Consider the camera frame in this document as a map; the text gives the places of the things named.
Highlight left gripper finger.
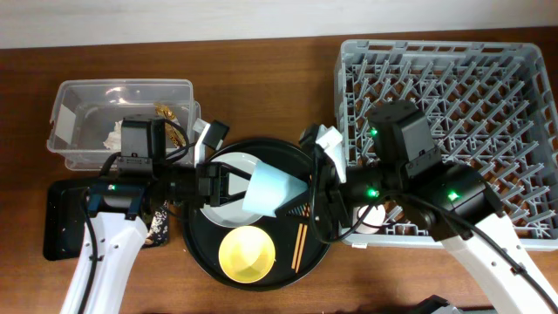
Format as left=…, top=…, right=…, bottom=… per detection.
left=227, top=192, right=246, bottom=204
left=221, top=162, right=252, bottom=181

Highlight light blue cup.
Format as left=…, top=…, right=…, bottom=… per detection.
left=242, top=161, right=309, bottom=218

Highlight pink cup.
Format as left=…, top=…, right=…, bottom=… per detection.
left=356, top=205, right=386, bottom=235

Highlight yellow bowl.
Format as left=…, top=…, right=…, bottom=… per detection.
left=218, top=226, right=276, bottom=284

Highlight white tissue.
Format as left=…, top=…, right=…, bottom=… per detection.
left=103, top=120, right=122, bottom=151

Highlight noodle food leftovers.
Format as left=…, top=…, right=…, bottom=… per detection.
left=143, top=205, right=169, bottom=249

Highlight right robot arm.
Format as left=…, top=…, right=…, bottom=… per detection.
left=274, top=100, right=557, bottom=313

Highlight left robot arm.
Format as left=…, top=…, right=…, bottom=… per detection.
left=61, top=114, right=251, bottom=313

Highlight grey plastic dishwasher rack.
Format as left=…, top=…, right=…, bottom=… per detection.
left=334, top=39, right=557, bottom=251

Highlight grey round plate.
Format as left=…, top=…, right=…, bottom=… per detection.
left=201, top=152, right=262, bottom=229

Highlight wooden chopstick left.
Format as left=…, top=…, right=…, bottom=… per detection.
left=291, top=223, right=303, bottom=272

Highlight round black serving tray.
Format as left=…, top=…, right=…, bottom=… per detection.
left=182, top=138, right=330, bottom=291

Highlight clear plastic bin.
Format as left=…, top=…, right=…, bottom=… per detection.
left=46, top=78, right=201, bottom=171

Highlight black rectangular tray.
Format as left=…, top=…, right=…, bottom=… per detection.
left=43, top=177, right=153, bottom=261

